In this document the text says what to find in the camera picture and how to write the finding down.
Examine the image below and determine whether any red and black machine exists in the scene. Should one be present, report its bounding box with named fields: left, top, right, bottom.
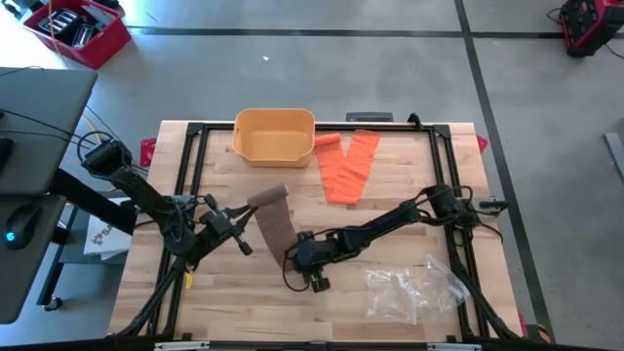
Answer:
left=557, top=0, right=624, bottom=58

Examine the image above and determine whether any white box with logo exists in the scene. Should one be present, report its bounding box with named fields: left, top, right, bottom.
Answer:
left=82, top=196, right=134, bottom=262

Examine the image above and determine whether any black aluminium frame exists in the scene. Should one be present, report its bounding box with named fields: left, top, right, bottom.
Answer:
left=109, top=120, right=527, bottom=351

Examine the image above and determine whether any black computer mouse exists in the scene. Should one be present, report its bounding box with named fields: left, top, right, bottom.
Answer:
left=4, top=203, right=43, bottom=252

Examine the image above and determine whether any yellow plastic bin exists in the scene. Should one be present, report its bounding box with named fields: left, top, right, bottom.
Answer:
left=231, top=107, right=317, bottom=169

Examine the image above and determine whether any red plastic crate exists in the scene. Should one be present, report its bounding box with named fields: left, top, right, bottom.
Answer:
left=21, top=0, right=133, bottom=71

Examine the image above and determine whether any white metal bracket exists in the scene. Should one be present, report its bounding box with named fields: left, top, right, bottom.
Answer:
left=153, top=340, right=212, bottom=351
left=425, top=341, right=483, bottom=351

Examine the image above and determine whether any desk leg with caster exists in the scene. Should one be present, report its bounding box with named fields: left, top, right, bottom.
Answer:
left=36, top=204, right=80, bottom=313

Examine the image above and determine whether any black and silver appliance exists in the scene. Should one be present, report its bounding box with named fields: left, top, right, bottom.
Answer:
left=71, top=22, right=97, bottom=50
left=37, top=8, right=82, bottom=41

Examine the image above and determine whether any orange red floor object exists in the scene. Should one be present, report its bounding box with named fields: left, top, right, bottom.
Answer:
left=516, top=311, right=553, bottom=345

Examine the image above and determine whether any black keyboard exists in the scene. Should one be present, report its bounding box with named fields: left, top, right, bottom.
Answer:
left=0, top=136, right=16, bottom=173

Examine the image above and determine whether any brown elastic bandage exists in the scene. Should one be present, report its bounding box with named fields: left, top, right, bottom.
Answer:
left=246, top=181, right=304, bottom=273

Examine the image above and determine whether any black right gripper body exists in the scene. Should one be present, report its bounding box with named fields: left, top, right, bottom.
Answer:
left=290, top=230, right=345, bottom=294

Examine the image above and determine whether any yellow cable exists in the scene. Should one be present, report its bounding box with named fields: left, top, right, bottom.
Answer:
left=47, top=0, right=106, bottom=150

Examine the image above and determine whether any orange elastic bandage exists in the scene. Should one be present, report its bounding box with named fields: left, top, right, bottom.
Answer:
left=313, top=129, right=382, bottom=207

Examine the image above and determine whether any grey desk top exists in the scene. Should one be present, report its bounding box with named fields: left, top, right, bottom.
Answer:
left=0, top=66, right=98, bottom=197

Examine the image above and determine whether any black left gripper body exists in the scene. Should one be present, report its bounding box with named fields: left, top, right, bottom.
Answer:
left=197, top=192, right=255, bottom=257

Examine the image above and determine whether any black diagonal support beam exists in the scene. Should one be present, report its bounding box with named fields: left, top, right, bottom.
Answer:
left=47, top=167, right=137, bottom=235

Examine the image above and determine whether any dark grey desk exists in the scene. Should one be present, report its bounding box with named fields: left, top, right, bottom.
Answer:
left=0, top=193, right=68, bottom=326

